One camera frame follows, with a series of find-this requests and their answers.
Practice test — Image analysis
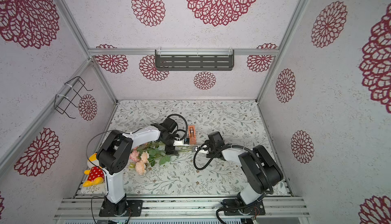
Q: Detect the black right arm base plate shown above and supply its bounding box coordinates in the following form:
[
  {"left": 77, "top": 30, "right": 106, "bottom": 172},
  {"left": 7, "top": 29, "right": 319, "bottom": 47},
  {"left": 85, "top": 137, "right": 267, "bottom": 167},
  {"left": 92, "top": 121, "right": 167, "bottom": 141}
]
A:
[{"left": 221, "top": 199, "right": 266, "bottom": 216}]

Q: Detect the dark grey wall shelf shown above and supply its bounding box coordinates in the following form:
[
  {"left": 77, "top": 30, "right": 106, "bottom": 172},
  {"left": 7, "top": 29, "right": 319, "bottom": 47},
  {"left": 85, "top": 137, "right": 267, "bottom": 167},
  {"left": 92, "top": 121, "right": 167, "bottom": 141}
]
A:
[{"left": 155, "top": 49, "right": 235, "bottom": 71}]

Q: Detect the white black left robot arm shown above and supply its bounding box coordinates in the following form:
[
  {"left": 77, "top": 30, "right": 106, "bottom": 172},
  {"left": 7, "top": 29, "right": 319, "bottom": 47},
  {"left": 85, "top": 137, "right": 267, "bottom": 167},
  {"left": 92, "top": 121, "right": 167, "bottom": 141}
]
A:
[{"left": 97, "top": 114, "right": 178, "bottom": 204}]

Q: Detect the pink artificial rose stem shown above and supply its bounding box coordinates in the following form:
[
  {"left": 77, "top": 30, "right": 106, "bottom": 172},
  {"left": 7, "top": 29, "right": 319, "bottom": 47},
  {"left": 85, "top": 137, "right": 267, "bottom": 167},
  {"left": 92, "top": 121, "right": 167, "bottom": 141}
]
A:
[{"left": 129, "top": 141, "right": 193, "bottom": 167}]

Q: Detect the cream artificial rose stem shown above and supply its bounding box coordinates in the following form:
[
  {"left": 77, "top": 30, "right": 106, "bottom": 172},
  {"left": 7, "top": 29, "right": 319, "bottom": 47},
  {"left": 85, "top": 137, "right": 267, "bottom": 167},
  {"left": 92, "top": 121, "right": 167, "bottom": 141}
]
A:
[{"left": 129, "top": 151, "right": 162, "bottom": 176}]

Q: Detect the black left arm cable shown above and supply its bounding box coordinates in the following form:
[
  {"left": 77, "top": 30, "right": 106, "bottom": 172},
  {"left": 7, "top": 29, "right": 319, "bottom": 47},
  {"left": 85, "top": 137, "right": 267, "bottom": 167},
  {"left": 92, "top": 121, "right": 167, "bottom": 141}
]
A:
[{"left": 85, "top": 113, "right": 189, "bottom": 224}]

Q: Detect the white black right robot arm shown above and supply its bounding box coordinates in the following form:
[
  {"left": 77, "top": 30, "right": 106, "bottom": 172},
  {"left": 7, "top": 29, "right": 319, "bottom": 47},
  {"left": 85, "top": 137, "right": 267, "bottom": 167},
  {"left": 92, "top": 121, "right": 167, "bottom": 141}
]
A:
[{"left": 201, "top": 132, "right": 284, "bottom": 205}]

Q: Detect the black wire wall basket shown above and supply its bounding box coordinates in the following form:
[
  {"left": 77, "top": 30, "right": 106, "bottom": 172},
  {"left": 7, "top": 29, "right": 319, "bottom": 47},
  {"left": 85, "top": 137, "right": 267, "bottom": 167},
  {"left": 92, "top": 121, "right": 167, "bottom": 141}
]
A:
[{"left": 54, "top": 76, "right": 93, "bottom": 119}]

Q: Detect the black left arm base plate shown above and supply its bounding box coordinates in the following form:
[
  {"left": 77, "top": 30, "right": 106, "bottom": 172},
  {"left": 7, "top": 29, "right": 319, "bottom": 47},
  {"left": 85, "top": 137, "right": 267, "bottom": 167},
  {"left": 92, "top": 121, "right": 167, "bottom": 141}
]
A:
[{"left": 99, "top": 200, "right": 144, "bottom": 217}]

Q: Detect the yellow plush toy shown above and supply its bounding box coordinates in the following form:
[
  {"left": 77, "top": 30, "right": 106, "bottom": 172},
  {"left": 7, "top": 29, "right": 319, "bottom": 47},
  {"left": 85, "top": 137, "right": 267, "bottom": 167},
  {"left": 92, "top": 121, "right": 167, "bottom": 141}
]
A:
[{"left": 82, "top": 153, "right": 104, "bottom": 187}]

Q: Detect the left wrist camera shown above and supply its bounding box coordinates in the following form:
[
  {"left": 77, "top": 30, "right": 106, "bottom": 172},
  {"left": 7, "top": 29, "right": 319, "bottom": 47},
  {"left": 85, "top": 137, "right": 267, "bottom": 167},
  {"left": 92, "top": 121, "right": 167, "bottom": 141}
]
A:
[{"left": 173, "top": 139, "right": 190, "bottom": 147}]

